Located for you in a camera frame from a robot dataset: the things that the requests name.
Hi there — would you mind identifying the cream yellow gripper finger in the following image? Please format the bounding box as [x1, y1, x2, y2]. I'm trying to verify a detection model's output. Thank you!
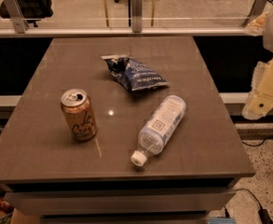
[241, 59, 273, 120]

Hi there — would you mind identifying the orange LaCroix soda can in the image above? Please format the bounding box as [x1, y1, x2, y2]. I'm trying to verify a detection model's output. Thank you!
[61, 89, 97, 141]

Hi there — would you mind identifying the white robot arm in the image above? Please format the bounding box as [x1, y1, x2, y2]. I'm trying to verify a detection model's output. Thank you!
[241, 6, 273, 120]

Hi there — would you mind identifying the red can under table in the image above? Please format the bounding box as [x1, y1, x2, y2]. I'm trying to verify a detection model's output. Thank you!
[0, 198, 14, 213]

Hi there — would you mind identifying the clear plastic water bottle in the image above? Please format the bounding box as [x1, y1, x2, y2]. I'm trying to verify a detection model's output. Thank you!
[130, 95, 186, 167]

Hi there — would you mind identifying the blue chip bag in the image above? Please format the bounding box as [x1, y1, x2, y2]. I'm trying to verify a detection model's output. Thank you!
[102, 55, 168, 91]

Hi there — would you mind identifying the brown table with drawers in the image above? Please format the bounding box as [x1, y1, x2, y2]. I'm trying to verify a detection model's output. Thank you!
[0, 36, 254, 224]

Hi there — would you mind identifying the black office chair left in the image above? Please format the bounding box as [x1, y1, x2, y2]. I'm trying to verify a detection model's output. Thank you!
[0, 0, 54, 28]

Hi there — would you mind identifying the glass railing panel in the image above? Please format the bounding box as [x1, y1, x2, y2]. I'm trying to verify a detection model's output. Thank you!
[0, 0, 267, 30]

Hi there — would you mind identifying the right metal railing bracket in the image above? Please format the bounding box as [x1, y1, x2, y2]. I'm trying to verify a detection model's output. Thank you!
[242, 0, 268, 27]

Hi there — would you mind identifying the metal railing bracket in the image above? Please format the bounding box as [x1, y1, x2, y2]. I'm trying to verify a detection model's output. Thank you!
[131, 0, 143, 33]
[3, 0, 28, 34]
[242, 0, 268, 27]

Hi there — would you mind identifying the black power cable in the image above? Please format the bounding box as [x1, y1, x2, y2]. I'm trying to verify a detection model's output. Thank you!
[224, 188, 273, 224]

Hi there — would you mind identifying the middle metal railing bracket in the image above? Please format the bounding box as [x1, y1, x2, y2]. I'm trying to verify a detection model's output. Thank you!
[131, 0, 143, 33]

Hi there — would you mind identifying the left metal railing bracket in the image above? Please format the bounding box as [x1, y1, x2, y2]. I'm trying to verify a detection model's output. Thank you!
[3, 0, 28, 34]

